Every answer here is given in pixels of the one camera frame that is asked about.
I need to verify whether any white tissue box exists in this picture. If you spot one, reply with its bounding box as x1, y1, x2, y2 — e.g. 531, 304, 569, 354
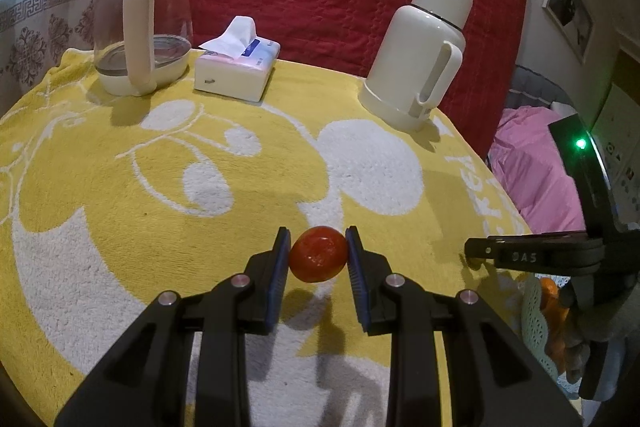
194, 16, 281, 102

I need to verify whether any pink blanket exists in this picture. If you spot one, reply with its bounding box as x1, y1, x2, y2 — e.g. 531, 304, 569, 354
487, 104, 586, 235

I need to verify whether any person's right hand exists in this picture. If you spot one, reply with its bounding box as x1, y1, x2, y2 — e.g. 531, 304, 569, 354
561, 304, 593, 384

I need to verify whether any yellow and white towel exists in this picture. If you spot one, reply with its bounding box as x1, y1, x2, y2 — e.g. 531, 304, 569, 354
0, 47, 581, 427

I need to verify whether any white patterned curtain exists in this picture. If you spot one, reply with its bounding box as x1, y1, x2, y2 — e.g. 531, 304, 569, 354
0, 0, 121, 92

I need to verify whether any glass kettle with cream handle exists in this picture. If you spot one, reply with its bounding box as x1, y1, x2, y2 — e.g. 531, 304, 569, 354
92, 0, 194, 96

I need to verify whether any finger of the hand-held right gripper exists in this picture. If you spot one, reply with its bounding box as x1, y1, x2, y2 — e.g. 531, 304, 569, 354
464, 234, 601, 271

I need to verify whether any framed wall picture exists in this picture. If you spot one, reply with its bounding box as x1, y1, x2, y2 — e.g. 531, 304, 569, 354
542, 0, 596, 65

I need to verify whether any grey bed frame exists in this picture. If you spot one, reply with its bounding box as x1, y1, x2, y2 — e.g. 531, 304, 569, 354
507, 64, 576, 118

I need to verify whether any wall poster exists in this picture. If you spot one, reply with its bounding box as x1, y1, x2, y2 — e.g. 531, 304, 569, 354
595, 82, 640, 228

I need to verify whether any red tomato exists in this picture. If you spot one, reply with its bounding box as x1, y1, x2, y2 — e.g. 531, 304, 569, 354
290, 224, 348, 284

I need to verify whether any cream thermos jug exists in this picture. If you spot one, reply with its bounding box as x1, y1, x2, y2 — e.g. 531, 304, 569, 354
360, 0, 474, 132

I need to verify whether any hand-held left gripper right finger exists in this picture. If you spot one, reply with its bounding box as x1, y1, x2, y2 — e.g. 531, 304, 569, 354
345, 227, 583, 427

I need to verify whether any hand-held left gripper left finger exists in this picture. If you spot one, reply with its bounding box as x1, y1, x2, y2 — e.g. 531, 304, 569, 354
54, 227, 292, 427

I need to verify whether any light blue lattice basket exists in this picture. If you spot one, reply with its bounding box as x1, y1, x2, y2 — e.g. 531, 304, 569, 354
520, 274, 581, 393

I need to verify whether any small orange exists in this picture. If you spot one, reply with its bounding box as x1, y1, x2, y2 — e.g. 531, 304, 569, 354
539, 277, 561, 304

